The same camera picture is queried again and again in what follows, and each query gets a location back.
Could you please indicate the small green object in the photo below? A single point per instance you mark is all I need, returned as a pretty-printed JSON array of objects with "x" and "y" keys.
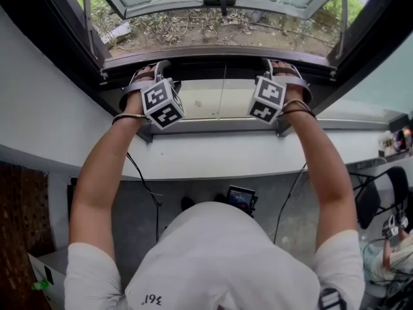
[{"x": 40, "y": 285}]

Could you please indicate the person's right hand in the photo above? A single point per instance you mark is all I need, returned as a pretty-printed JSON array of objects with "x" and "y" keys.
[{"x": 295, "y": 94}]

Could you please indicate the white open cabinet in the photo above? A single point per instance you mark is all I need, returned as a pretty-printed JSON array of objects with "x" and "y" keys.
[{"x": 48, "y": 266}]

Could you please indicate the brown perforated wall panel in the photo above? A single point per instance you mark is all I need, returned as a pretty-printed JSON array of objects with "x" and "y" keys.
[{"x": 22, "y": 215}]

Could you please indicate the red and black object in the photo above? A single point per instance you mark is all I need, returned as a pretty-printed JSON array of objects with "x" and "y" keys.
[{"x": 403, "y": 139}]

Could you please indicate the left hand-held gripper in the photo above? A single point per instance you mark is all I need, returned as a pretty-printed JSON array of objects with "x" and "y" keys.
[{"x": 158, "y": 99}]

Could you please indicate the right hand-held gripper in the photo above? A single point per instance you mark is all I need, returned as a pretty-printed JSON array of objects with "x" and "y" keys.
[{"x": 269, "y": 92}]

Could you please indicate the black window frame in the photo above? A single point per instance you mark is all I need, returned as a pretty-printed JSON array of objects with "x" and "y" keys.
[{"x": 55, "y": 37}]

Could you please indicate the person's left hand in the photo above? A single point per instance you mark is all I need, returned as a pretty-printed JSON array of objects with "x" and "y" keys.
[{"x": 134, "y": 103}]

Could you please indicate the person's right black shoe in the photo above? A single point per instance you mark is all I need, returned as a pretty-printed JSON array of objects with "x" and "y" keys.
[{"x": 220, "y": 198}]

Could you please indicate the white windowsill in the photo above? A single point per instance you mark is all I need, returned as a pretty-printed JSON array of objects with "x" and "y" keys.
[{"x": 226, "y": 153}]

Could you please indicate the person's left black shoe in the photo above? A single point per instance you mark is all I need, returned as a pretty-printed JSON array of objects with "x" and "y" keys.
[{"x": 187, "y": 202}]

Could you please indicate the black folding chair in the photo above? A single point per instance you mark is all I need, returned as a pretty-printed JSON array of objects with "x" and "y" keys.
[{"x": 368, "y": 202}]

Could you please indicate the person's white t-shirt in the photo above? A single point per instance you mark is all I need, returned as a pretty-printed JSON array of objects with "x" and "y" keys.
[{"x": 213, "y": 260}]

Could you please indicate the person's left forearm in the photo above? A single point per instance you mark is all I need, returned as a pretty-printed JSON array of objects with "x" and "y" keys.
[{"x": 100, "y": 179}]

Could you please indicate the small white container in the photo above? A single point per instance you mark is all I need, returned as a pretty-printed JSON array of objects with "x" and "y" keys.
[{"x": 385, "y": 142}]

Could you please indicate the person's right forearm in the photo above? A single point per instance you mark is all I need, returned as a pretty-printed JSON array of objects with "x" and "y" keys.
[{"x": 329, "y": 179}]

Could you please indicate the person's black shoe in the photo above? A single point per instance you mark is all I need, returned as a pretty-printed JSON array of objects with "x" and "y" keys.
[
  {"x": 187, "y": 202},
  {"x": 220, "y": 198}
]

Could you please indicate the clear low window pane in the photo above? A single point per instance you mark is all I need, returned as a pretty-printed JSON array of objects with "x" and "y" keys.
[{"x": 203, "y": 99}]

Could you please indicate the frosted fixed window pane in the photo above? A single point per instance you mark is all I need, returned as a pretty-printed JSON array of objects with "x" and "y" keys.
[{"x": 380, "y": 92}]

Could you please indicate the small black screen device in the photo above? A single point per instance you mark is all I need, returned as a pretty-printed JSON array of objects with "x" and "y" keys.
[{"x": 240, "y": 197}]

